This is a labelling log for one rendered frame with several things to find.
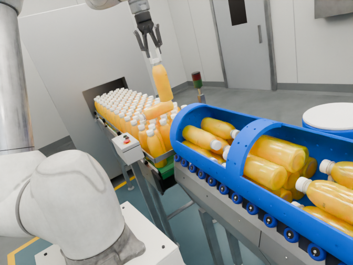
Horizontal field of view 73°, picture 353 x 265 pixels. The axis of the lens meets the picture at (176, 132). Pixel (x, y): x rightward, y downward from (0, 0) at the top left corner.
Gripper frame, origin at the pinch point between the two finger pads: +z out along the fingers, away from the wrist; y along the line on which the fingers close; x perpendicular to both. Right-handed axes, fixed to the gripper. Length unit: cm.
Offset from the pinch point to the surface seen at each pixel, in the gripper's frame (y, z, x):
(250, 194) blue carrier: -12, 40, -69
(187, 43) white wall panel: 264, 34, 416
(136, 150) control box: -25.9, 40.9, -1.8
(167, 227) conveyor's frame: -20, 122, 25
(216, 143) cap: -4, 34, -44
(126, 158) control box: -32, 43, -2
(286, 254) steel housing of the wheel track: -10, 59, -78
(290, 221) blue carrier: -11, 41, -83
